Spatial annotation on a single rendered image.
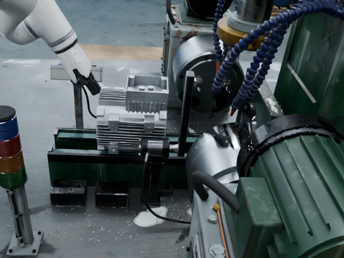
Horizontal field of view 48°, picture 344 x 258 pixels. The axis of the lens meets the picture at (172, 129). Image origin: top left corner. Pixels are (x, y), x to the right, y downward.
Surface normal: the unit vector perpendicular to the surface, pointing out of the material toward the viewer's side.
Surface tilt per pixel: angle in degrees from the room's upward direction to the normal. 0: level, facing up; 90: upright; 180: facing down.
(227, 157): 24
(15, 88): 0
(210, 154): 43
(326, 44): 90
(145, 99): 90
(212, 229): 0
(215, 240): 0
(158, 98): 90
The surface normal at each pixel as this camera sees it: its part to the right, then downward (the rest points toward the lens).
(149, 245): 0.09, -0.82
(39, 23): 0.00, 0.58
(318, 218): -0.44, -0.72
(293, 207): -0.70, -0.57
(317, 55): -0.99, -0.04
